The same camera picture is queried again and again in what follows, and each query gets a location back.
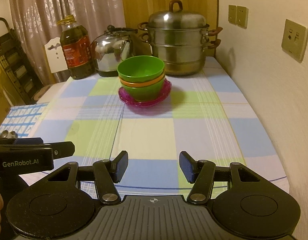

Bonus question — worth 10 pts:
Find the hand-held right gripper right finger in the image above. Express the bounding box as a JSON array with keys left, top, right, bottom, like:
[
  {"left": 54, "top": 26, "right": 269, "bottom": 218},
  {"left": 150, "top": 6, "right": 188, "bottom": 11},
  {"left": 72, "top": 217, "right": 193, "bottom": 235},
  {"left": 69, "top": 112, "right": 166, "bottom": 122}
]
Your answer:
[{"left": 179, "top": 151, "right": 262, "bottom": 203}]

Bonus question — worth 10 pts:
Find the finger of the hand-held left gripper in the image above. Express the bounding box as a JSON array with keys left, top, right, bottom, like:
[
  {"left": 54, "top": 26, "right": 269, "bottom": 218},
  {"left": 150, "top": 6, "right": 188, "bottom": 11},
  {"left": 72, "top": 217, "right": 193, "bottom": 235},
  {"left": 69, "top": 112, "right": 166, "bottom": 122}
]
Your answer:
[
  {"left": 44, "top": 141, "right": 75, "bottom": 160},
  {"left": 0, "top": 137, "right": 44, "bottom": 145}
]

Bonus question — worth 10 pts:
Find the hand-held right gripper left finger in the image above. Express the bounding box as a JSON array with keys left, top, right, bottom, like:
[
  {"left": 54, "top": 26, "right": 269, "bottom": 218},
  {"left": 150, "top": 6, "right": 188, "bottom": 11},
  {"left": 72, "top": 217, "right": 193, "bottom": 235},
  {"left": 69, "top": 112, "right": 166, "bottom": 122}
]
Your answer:
[{"left": 45, "top": 150, "right": 129, "bottom": 203}]

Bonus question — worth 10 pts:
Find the large green bowl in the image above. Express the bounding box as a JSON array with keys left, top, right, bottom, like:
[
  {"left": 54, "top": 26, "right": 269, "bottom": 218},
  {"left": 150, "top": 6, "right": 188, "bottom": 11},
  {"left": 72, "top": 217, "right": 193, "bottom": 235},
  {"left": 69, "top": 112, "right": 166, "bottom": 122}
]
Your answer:
[{"left": 121, "top": 79, "right": 166, "bottom": 102}]

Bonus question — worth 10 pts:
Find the purple glass dish front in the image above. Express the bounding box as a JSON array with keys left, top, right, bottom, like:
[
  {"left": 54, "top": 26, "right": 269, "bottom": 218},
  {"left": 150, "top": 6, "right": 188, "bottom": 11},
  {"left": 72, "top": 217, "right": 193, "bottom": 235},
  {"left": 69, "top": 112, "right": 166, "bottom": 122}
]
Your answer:
[{"left": 118, "top": 79, "right": 172, "bottom": 102}]

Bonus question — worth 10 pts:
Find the orange bowl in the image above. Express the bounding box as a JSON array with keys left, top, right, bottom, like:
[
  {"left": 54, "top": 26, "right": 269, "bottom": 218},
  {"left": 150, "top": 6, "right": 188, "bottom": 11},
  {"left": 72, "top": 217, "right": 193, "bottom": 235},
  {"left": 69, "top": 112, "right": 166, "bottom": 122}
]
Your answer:
[{"left": 119, "top": 71, "right": 166, "bottom": 88}]

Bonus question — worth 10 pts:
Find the small green bowl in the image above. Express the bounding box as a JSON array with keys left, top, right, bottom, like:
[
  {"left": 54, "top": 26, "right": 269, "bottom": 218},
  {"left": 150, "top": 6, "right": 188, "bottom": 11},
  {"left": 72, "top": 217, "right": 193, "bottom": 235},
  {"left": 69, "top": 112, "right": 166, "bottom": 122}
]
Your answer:
[{"left": 117, "top": 56, "right": 165, "bottom": 83}]

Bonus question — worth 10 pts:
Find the metal knob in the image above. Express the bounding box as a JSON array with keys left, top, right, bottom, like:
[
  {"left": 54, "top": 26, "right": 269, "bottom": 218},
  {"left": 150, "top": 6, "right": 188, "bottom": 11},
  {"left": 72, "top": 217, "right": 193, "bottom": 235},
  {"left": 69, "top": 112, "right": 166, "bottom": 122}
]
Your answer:
[{"left": 0, "top": 130, "right": 18, "bottom": 139}]

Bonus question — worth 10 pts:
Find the blue white checked towel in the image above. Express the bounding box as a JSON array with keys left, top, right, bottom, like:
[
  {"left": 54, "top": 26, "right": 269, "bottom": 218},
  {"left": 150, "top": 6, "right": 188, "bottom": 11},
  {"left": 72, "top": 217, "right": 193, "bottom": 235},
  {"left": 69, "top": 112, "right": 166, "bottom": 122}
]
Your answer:
[{"left": 0, "top": 102, "right": 50, "bottom": 139}]

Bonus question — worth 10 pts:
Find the checked tablecloth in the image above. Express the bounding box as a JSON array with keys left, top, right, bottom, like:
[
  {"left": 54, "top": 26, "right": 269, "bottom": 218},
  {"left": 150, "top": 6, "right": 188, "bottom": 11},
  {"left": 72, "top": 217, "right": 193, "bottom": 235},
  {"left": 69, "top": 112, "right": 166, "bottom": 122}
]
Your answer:
[{"left": 19, "top": 56, "right": 291, "bottom": 200}]

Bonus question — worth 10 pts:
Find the black folding rack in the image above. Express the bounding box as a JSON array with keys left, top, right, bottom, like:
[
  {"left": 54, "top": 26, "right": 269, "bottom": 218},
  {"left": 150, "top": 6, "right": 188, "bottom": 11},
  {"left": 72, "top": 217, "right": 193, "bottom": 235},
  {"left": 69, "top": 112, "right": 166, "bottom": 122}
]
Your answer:
[{"left": 0, "top": 17, "right": 42, "bottom": 105}]

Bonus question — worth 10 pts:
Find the white chair back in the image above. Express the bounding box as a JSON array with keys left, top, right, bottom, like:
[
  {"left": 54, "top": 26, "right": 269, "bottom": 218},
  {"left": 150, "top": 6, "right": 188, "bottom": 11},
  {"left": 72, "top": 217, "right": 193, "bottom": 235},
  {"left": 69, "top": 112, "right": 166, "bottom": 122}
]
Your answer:
[{"left": 44, "top": 37, "right": 69, "bottom": 74}]

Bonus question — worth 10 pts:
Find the cooking oil bottle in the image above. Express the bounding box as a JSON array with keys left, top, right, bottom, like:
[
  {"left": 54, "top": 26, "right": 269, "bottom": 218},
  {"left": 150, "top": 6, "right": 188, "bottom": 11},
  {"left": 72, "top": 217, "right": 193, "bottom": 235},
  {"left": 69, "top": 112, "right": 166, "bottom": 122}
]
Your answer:
[{"left": 56, "top": 15, "right": 93, "bottom": 80}]

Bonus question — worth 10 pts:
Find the steel kettle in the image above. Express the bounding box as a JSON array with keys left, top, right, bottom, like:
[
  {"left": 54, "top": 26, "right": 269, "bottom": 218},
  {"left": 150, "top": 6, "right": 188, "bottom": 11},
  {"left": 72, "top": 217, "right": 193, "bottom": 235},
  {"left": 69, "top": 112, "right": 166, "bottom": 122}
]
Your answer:
[{"left": 90, "top": 25, "right": 138, "bottom": 77}]

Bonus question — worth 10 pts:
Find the steel steamer pot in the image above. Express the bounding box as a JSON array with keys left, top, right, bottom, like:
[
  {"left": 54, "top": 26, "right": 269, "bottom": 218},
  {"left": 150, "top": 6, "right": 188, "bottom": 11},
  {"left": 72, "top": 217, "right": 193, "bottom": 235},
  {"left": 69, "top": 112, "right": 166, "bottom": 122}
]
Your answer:
[{"left": 138, "top": 0, "right": 222, "bottom": 77}]

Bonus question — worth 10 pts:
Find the pale curtain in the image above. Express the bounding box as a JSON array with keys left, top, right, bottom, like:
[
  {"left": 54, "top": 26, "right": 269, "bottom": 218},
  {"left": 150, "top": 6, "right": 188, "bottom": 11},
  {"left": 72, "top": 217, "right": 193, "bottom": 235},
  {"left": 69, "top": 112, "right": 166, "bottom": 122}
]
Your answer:
[{"left": 9, "top": 0, "right": 127, "bottom": 83}]

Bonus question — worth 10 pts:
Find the beige wall switch plate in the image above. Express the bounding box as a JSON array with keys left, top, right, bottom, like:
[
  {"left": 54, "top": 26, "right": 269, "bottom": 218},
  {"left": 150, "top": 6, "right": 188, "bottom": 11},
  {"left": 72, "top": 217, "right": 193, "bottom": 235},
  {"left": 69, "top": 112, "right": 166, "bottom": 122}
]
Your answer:
[
  {"left": 236, "top": 6, "right": 249, "bottom": 29},
  {"left": 228, "top": 4, "right": 238, "bottom": 25}
]

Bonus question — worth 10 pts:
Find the beige wall socket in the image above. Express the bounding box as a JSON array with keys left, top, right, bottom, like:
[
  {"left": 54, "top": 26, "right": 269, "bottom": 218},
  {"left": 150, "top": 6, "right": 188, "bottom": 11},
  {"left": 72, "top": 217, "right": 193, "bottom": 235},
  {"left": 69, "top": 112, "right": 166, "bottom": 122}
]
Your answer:
[{"left": 281, "top": 19, "right": 308, "bottom": 62}]

